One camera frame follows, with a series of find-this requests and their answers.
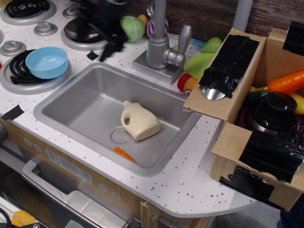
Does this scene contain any grey plastic sink basin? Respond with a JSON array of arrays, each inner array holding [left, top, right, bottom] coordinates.
[[33, 63, 199, 176]]

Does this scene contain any grey stove knob left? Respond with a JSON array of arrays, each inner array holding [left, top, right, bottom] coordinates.
[[0, 40, 26, 57]]

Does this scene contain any silver toy faucet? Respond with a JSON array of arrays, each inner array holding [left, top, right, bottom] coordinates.
[[132, 0, 191, 84]]

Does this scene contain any orange toy piece in sink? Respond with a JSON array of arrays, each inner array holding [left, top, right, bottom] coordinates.
[[113, 147, 136, 163]]

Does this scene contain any back right burner ring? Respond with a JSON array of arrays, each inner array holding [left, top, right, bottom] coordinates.
[[60, 18, 114, 52]]

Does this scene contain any grey stove knob top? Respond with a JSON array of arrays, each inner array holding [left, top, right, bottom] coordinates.
[[62, 3, 79, 19]]

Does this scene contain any large green toy pear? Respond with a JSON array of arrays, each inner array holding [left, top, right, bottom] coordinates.
[[185, 53, 214, 79]]

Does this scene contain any cream toy detergent bottle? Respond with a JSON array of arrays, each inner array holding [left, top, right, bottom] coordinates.
[[121, 101, 161, 141]]

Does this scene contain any grey stove knob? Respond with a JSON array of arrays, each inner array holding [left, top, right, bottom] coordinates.
[[34, 21, 58, 37], [0, 40, 26, 57], [62, 3, 79, 19]]

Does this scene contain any black tape square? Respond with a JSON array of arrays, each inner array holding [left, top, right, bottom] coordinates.
[[86, 51, 99, 61]]

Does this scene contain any purple white toy onion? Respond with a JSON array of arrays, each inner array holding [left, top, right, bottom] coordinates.
[[146, 18, 169, 37]]

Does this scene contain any light blue plastic bowl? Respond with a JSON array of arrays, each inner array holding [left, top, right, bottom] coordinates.
[[25, 47, 68, 79]]

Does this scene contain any black tape strip left edge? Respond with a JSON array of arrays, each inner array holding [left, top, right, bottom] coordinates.
[[2, 105, 24, 120]]

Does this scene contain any grey oven door handle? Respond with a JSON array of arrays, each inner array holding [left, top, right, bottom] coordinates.
[[21, 160, 141, 228]]

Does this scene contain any cardboard box with black tape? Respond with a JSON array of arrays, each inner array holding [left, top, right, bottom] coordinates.
[[184, 28, 304, 211]]

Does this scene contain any yellow toy corn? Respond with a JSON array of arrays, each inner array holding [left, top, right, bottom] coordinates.
[[248, 86, 304, 115]]

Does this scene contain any steel pot lid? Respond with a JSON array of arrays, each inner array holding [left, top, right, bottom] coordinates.
[[64, 19, 104, 43]]

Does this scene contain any grey stove knob middle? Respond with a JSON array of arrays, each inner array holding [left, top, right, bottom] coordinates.
[[34, 21, 58, 37]]

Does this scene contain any front left black burner coil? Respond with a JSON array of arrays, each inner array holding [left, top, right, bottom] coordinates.
[[9, 49, 54, 85]]

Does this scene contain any white vertical pole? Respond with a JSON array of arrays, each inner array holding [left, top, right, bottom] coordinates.
[[232, 0, 253, 32]]

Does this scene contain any back left black burner coil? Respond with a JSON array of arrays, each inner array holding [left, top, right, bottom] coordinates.
[[4, 0, 51, 18]]

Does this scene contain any red yellow toy bottle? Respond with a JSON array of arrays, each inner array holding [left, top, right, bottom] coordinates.
[[177, 73, 199, 96]]

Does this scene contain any black burner coil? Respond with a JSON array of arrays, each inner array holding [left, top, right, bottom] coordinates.
[[4, 0, 51, 18], [9, 49, 54, 85]]

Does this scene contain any small green toy fruit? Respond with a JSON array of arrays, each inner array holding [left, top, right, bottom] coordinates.
[[202, 37, 222, 54]]

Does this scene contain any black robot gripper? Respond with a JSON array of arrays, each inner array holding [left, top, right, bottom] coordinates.
[[77, 0, 129, 62]]

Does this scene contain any orange toy carrot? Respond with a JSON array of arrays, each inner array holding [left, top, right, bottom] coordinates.
[[268, 71, 304, 94]]

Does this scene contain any green toy cabbage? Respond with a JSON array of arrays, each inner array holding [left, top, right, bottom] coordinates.
[[120, 16, 145, 43]]

